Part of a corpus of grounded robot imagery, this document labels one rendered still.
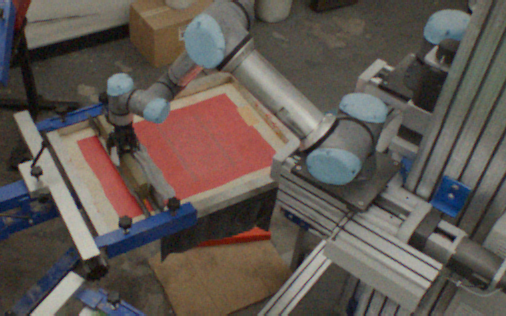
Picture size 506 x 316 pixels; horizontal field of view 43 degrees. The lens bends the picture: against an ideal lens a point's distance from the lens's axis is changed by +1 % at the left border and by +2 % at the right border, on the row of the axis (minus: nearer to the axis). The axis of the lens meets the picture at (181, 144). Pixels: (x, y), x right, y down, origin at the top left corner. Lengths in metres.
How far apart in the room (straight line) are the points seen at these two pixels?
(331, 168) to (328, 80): 2.64
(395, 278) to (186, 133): 0.93
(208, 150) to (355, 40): 2.52
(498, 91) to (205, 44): 0.68
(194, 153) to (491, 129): 0.97
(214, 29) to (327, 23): 3.25
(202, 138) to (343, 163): 0.84
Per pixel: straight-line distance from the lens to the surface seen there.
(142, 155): 2.18
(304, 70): 4.20
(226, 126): 2.30
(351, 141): 1.55
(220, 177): 2.12
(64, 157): 2.16
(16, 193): 2.01
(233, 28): 1.51
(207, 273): 3.01
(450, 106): 1.73
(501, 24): 1.57
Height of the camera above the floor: 2.51
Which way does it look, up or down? 44 degrees down
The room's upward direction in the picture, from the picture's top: 1 degrees clockwise
